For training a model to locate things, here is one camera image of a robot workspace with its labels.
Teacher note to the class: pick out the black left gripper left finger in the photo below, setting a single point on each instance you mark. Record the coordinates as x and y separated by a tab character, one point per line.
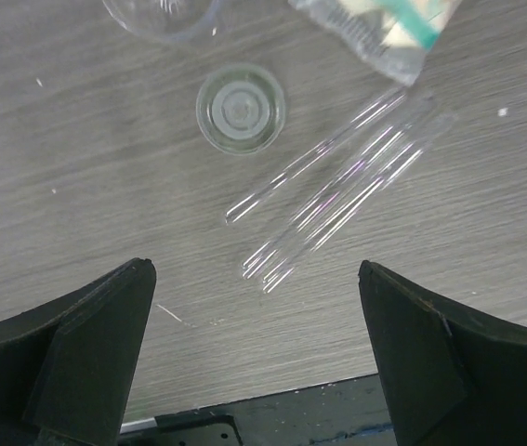
67	366

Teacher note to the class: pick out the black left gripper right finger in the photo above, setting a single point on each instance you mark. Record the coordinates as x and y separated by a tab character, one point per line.
451	374

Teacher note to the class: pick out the clear glass test tube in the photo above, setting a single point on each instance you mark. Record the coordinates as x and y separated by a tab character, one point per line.
372	110
362	142
365	179

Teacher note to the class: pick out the small clear glass beaker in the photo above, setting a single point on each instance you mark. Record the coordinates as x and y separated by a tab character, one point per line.
241	108

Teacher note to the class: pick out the plastic bag with gloves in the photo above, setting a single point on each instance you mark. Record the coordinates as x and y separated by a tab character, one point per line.
392	36

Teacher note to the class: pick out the larger clear glass beaker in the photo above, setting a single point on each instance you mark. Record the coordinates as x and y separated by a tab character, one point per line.
166	21

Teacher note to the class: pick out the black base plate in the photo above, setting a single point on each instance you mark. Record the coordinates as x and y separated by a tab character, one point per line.
348	412

